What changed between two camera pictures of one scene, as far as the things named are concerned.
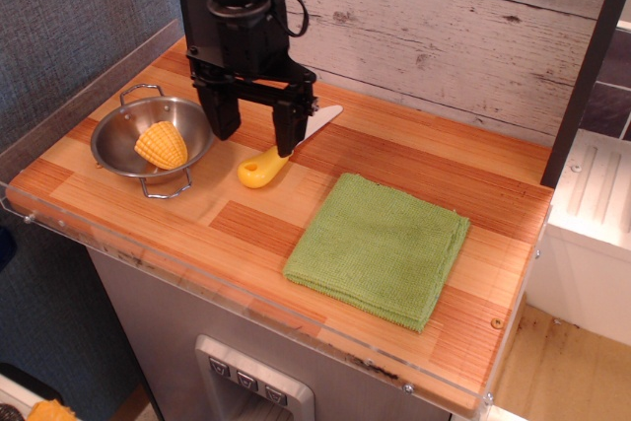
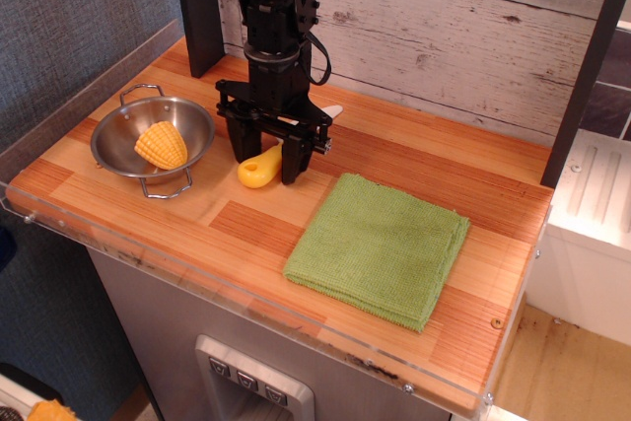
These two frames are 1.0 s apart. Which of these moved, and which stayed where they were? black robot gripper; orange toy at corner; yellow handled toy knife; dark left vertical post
Moved: black robot gripper
Stayed: orange toy at corner; dark left vertical post; yellow handled toy knife
